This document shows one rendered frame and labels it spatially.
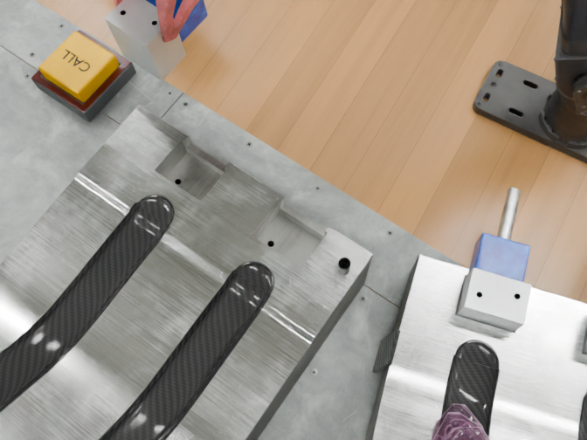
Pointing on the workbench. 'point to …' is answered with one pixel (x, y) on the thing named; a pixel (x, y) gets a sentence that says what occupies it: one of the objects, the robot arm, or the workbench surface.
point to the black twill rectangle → (386, 352)
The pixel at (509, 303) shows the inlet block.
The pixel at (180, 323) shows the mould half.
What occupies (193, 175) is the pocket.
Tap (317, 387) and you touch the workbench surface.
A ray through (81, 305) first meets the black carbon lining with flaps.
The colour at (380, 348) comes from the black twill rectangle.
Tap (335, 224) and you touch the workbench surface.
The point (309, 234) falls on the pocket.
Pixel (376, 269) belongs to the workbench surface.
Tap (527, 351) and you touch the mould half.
